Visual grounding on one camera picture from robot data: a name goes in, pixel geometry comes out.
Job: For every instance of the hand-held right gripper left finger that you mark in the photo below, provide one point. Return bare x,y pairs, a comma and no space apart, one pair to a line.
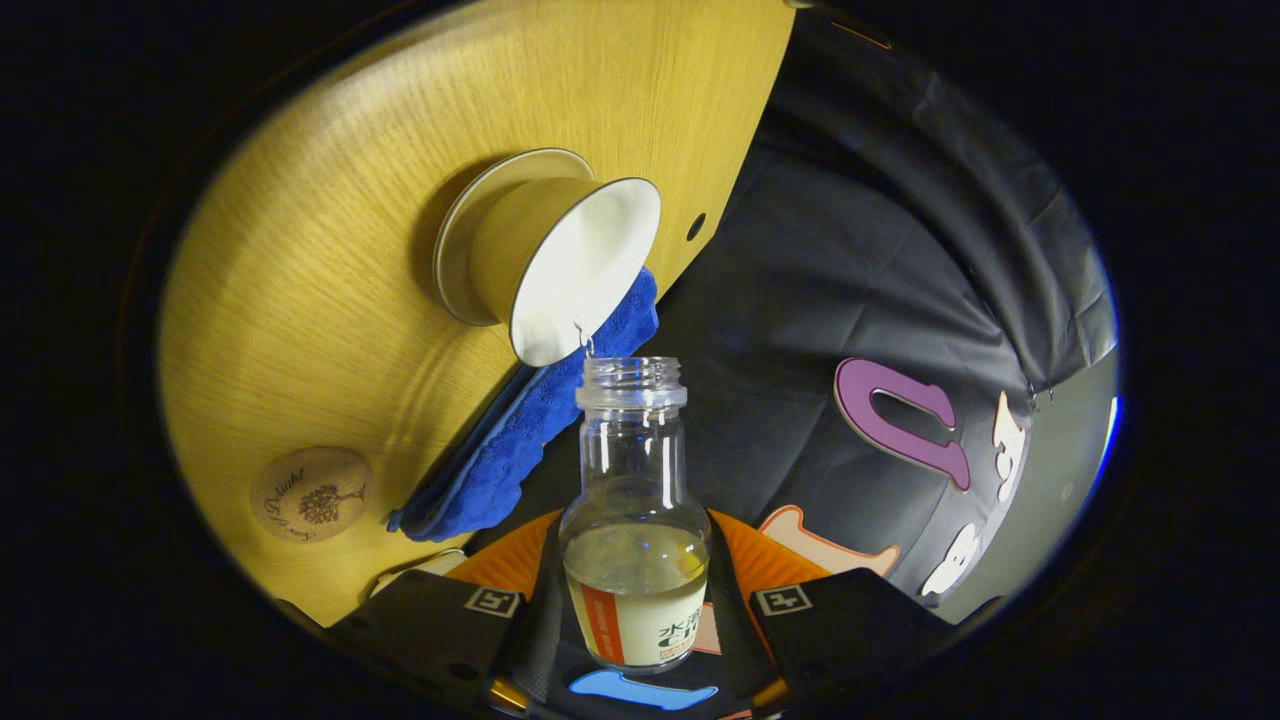
440,630

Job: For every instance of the clear water bottle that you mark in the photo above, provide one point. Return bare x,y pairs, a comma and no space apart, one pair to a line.
635,590

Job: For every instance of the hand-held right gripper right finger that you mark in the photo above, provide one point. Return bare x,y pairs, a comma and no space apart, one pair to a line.
850,630

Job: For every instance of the yellow saucer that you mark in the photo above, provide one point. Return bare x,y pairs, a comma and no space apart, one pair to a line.
460,240

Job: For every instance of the yellow teacup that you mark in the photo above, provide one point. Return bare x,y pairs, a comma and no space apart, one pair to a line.
580,270

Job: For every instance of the blue towel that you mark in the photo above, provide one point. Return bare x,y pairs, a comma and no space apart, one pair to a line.
530,430

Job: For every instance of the round cork coaster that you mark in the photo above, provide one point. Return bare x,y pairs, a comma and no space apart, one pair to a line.
310,495

